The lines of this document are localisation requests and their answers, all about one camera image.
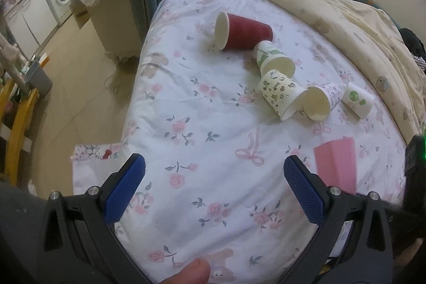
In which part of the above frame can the pink square plastic cup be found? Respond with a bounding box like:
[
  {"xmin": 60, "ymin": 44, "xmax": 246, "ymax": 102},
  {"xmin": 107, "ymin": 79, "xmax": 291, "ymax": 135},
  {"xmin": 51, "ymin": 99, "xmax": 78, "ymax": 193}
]
[{"xmin": 314, "ymin": 138, "xmax": 357, "ymax": 194}]

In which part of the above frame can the white cup green clover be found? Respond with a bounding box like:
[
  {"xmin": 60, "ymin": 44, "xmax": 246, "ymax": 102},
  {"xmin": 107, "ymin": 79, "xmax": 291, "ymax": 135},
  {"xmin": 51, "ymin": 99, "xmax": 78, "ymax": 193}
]
[{"xmin": 341, "ymin": 82, "xmax": 374, "ymax": 119}]

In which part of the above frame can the white cup purple print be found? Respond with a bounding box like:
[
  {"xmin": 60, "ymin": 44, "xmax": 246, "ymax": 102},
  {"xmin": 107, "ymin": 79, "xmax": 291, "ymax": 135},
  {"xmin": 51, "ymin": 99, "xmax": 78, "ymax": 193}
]
[{"xmin": 302, "ymin": 83, "xmax": 343, "ymax": 122}]

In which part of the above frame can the cream cartoon sticker cup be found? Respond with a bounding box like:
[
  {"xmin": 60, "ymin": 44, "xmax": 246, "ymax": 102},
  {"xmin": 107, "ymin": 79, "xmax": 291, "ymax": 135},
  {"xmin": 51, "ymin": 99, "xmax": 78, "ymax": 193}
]
[{"xmin": 258, "ymin": 69, "xmax": 308, "ymax": 121}]

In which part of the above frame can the white cup green band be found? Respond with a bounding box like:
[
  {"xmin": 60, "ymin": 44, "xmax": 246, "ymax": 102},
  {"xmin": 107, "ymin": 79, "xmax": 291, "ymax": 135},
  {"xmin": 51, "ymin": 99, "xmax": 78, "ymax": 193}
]
[{"xmin": 254, "ymin": 40, "xmax": 295, "ymax": 78}]

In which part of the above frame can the red ripple paper cup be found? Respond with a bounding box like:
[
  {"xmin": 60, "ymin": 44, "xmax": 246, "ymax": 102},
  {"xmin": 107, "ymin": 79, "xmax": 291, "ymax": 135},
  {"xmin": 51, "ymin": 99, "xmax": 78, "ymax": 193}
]
[{"xmin": 214, "ymin": 11, "xmax": 274, "ymax": 50}]

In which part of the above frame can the person's left hand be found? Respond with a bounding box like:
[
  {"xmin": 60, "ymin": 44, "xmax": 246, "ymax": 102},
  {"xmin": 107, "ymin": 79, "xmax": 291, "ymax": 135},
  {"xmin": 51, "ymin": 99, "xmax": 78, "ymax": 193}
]
[{"xmin": 160, "ymin": 258, "xmax": 210, "ymax": 284}]

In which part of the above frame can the cream bear print duvet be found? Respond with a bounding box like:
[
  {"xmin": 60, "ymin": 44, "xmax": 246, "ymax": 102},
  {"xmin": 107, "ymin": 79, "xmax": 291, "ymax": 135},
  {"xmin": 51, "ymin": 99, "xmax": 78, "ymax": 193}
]
[{"xmin": 198, "ymin": 0, "xmax": 426, "ymax": 145}]

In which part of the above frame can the yellow wooden chair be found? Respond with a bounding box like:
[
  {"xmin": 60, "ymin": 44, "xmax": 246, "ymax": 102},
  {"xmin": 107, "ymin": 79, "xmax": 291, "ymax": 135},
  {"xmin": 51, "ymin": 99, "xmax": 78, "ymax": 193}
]
[{"xmin": 1, "ymin": 79, "xmax": 39, "ymax": 186}]

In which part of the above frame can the grey trash bin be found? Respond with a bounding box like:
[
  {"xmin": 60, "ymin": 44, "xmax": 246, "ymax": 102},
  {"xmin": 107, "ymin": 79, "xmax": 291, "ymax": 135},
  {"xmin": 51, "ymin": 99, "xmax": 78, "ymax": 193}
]
[{"xmin": 24, "ymin": 61, "xmax": 53, "ymax": 97}]

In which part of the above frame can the floral white bed sheet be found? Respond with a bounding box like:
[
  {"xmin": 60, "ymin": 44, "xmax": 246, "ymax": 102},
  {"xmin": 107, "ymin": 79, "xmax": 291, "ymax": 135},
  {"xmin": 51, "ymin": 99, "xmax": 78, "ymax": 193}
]
[{"xmin": 72, "ymin": 0, "xmax": 405, "ymax": 283}]

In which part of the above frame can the white kitchen cabinet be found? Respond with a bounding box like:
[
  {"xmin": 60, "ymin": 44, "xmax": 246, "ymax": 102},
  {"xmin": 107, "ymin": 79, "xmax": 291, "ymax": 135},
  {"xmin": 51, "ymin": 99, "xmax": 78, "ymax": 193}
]
[{"xmin": 4, "ymin": 0, "xmax": 58, "ymax": 59}]

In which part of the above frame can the cloth covered side table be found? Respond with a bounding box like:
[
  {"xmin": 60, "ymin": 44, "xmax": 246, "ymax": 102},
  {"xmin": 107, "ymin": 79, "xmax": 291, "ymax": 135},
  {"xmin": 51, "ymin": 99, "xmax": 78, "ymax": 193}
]
[{"xmin": 79, "ymin": 0, "xmax": 142, "ymax": 61}]

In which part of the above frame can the cardboard box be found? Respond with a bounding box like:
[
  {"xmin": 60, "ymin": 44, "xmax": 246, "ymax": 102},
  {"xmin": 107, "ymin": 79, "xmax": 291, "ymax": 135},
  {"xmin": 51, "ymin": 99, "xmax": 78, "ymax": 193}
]
[{"xmin": 70, "ymin": 0, "xmax": 89, "ymax": 29}]

